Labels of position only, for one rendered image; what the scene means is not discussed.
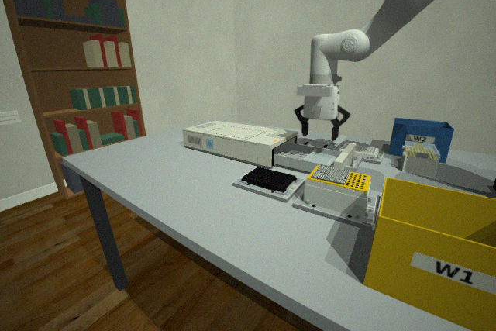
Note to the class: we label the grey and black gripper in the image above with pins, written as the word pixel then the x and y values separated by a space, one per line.
pixel 322 108

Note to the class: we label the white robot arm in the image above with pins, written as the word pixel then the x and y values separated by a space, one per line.
pixel 354 45

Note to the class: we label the dark blue open bin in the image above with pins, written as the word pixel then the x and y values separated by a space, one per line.
pixel 420 131

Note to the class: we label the black rectangular plate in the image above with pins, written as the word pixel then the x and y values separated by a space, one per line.
pixel 272 180

